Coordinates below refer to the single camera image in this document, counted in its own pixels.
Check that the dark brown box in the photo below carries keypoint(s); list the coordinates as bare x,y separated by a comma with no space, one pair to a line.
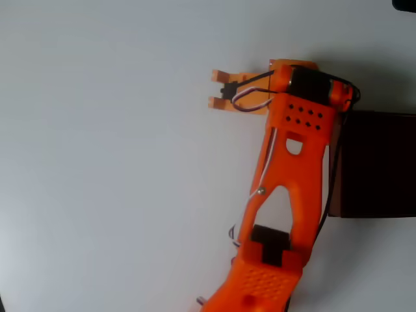
383,162

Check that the black corner object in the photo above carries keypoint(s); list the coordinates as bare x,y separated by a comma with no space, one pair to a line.
404,5

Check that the dark edge object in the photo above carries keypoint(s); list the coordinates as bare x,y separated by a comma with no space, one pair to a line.
1,305

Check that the small black camera module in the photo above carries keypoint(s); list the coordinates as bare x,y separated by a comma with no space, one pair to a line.
229,92

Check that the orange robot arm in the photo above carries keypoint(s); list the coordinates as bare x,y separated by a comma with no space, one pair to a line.
292,169

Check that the orange camera mount bracket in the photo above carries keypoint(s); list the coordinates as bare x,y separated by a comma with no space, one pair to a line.
253,102

